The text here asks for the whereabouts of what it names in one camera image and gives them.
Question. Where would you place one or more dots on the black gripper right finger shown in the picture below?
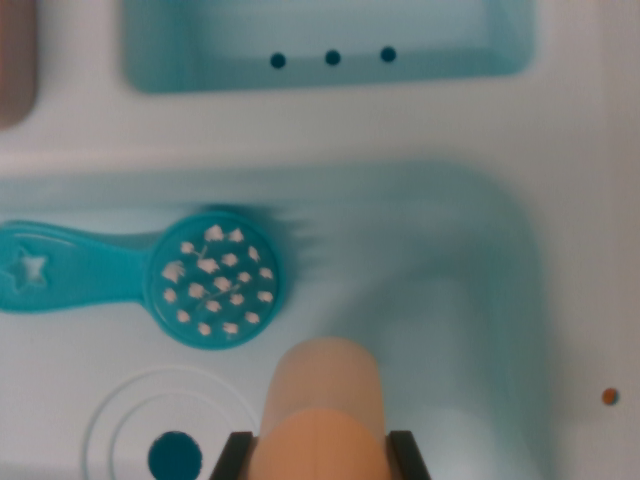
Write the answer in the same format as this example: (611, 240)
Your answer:
(407, 457)

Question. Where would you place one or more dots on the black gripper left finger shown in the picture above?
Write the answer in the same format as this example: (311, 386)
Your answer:
(235, 457)

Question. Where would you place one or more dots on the cream detergent bottle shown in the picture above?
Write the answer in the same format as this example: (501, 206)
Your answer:
(320, 415)

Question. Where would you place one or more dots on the light blue toy sink unit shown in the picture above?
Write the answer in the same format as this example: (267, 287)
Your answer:
(425, 200)

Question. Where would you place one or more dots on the teal scrub brush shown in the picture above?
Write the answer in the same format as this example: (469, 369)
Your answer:
(100, 272)

